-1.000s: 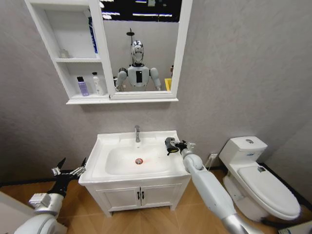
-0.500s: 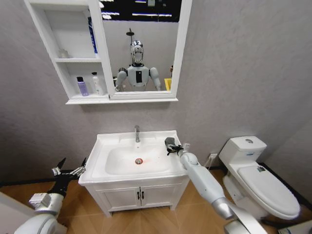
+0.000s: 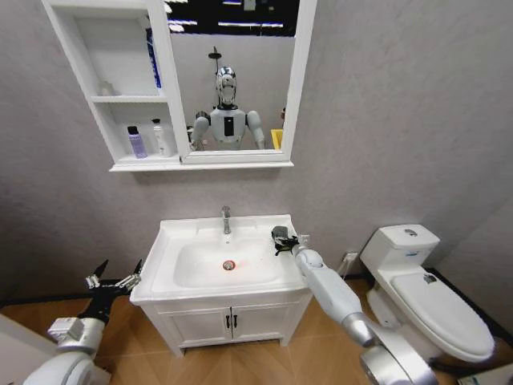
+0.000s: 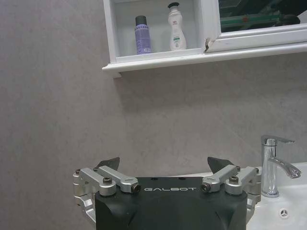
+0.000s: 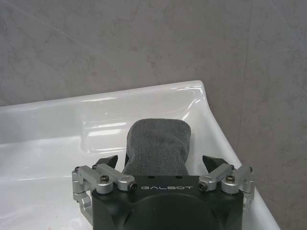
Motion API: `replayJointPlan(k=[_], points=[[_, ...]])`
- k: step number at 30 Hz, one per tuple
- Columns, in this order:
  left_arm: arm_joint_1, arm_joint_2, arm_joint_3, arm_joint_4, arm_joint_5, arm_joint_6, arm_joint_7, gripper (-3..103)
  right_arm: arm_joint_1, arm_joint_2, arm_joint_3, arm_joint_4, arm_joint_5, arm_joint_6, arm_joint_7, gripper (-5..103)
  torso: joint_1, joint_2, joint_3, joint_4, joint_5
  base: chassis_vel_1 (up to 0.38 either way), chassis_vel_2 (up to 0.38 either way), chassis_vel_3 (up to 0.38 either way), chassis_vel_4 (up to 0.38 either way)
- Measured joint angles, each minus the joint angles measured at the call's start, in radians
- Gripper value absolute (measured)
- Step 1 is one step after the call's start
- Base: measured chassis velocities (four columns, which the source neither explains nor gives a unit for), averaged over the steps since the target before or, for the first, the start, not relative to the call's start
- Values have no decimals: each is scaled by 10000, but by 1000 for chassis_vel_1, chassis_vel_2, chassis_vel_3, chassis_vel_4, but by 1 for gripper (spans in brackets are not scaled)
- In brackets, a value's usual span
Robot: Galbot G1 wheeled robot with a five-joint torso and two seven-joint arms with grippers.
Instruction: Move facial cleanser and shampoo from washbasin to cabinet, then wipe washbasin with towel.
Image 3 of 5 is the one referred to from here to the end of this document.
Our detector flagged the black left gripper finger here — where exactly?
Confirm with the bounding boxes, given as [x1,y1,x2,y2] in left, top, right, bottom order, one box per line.
[85,259,110,290]
[115,258,143,290]

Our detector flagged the grey towel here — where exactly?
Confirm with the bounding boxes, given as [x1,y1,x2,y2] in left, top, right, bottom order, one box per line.
[271,225,291,245]

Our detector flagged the white ceramic washbasin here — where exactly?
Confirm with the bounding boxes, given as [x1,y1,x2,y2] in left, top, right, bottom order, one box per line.
[130,213,310,308]

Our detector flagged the white vanity cabinet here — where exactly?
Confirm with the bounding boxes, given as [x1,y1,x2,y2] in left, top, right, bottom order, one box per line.
[138,286,314,359]

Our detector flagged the purple shampoo bottle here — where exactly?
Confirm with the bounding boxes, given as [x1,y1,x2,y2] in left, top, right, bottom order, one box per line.
[127,125,149,160]

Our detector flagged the white facial cleanser bottle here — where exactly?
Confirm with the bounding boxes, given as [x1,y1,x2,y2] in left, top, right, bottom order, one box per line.
[151,118,174,158]

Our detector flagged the cabinet mirror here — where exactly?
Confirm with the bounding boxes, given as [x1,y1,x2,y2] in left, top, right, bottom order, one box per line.
[163,0,301,153]

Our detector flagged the white toilet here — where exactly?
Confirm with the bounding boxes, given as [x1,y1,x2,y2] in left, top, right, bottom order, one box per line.
[358,224,497,364]

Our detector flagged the pale grey box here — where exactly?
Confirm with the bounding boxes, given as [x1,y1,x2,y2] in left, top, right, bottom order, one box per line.
[455,363,513,385]

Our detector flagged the black toilet hose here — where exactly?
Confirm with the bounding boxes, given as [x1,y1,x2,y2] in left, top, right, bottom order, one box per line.
[429,355,454,375]

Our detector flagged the white wall cabinet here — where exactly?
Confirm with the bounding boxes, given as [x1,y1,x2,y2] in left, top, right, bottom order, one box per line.
[41,0,318,173]

